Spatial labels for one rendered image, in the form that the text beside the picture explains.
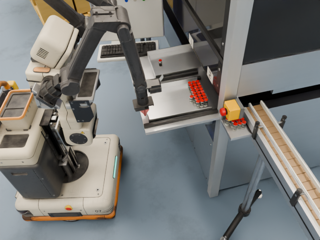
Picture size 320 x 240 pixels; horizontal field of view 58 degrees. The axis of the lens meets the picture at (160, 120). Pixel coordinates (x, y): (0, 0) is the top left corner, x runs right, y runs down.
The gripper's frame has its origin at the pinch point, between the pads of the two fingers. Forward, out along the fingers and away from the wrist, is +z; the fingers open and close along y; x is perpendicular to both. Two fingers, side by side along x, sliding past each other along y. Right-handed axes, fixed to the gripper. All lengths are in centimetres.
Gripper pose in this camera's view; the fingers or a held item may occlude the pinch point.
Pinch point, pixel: (145, 114)
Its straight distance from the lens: 154.2
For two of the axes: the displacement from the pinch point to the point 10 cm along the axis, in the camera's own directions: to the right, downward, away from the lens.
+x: -2.2, -7.1, 6.7
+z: 0.7, 6.7, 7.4
